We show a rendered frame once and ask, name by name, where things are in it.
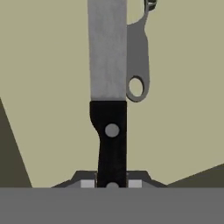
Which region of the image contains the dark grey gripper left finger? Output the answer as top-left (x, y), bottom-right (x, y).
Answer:
top-left (52, 170), bottom-right (99, 189)

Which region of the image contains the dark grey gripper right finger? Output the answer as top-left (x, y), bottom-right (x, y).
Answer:
top-left (125, 170), bottom-right (168, 189)

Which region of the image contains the black-handled kitchen knife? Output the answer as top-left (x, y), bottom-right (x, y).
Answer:
top-left (87, 0), bottom-right (129, 189)

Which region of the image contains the grey metal peeler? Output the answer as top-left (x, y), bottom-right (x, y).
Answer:
top-left (125, 0), bottom-right (158, 103)

